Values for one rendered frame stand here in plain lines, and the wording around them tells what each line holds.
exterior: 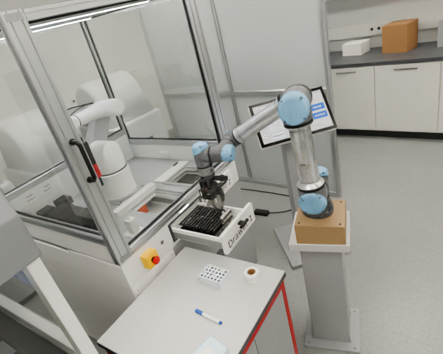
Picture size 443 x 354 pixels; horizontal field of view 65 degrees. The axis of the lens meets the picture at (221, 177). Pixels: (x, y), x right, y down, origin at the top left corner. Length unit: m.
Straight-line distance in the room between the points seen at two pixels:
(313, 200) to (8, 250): 1.08
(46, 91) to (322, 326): 1.81
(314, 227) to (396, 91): 2.81
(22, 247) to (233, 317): 0.82
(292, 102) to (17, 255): 1.00
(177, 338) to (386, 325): 1.33
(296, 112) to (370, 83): 3.01
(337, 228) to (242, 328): 0.61
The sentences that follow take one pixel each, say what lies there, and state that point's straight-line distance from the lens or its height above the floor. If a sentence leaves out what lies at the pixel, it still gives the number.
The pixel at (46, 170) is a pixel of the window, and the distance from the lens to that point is 1.66.
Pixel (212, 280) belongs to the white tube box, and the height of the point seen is 0.80.
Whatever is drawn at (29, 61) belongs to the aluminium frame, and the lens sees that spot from 1.37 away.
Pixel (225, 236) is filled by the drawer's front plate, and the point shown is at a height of 0.92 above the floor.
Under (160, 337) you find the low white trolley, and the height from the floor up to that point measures 0.76.
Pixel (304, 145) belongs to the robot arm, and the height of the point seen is 1.30.
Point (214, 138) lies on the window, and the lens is 2.09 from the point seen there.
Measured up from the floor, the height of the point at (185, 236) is 0.86.
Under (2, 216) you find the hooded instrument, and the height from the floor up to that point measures 1.52.
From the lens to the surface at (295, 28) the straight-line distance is 3.02.
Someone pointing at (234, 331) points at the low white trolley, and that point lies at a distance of 1.45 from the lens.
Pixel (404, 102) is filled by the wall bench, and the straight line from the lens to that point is 4.28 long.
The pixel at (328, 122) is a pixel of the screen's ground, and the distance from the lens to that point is 2.42.
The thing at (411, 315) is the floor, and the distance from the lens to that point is 2.46.
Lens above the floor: 1.88
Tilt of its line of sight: 27 degrees down
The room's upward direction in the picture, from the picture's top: 15 degrees counter-clockwise
